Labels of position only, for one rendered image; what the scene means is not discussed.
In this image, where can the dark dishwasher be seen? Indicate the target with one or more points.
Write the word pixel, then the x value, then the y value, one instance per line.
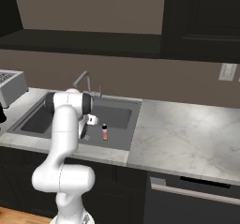
pixel 190 207

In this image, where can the dark wall shelf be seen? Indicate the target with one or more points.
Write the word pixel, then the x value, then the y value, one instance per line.
pixel 84 43

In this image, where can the silver toaster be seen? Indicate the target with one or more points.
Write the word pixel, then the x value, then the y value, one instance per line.
pixel 11 87

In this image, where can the small orange pink bottle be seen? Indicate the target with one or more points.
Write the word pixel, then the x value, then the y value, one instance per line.
pixel 105 133

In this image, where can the grey kitchen sink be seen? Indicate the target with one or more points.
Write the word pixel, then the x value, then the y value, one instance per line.
pixel 120 121

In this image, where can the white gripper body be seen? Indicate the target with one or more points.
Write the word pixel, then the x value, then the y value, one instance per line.
pixel 84 131

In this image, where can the dark wall cupboard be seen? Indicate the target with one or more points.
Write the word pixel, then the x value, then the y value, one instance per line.
pixel 8 9
pixel 203 21

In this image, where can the black rounded object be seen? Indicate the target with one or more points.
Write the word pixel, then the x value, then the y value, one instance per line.
pixel 2 114

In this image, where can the grey metal tap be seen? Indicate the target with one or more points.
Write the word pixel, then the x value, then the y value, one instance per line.
pixel 83 76

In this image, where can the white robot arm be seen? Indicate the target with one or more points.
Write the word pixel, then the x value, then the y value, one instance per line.
pixel 64 131

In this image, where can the white wall socket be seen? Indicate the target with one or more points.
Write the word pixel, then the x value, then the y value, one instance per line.
pixel 228 72

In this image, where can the dark base cupboards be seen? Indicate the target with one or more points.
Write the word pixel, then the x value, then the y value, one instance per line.
pixel 118 190

